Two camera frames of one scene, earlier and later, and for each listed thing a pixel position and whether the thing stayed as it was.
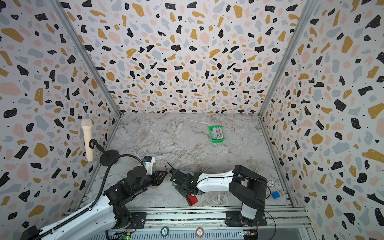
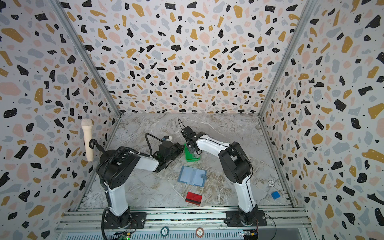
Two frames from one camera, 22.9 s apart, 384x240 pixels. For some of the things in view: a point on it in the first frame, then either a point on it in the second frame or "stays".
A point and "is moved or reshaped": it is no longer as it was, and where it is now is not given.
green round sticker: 164,231 stays
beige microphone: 87,124 stays
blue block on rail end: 275,195 stays
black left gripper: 160,179 -> 178,146
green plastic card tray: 217,134 -> 190,157
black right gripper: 180,191 -> 189,144
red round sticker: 199,232 stays
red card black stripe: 191,200 is moved or reshaped
